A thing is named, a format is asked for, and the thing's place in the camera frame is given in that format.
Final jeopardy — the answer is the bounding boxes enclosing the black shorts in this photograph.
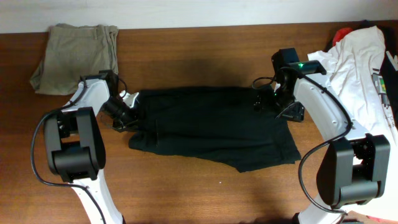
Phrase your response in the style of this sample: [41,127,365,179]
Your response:
[129,86,301,172]

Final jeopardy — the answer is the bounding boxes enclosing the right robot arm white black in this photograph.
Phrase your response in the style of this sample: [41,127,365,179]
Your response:
[269,48,391,224]

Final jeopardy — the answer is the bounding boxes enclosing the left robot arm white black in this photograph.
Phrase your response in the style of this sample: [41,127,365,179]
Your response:
[40,70,137,223]

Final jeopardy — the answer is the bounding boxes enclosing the white t-shirt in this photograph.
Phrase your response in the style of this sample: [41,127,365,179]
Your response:
[308,26,397,221]

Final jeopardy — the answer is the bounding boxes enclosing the folded khaki shorts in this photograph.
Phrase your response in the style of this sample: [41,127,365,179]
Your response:
[30,24,119,95]

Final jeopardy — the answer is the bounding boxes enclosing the red garment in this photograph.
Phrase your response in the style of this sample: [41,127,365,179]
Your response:
[332,27,353,47]

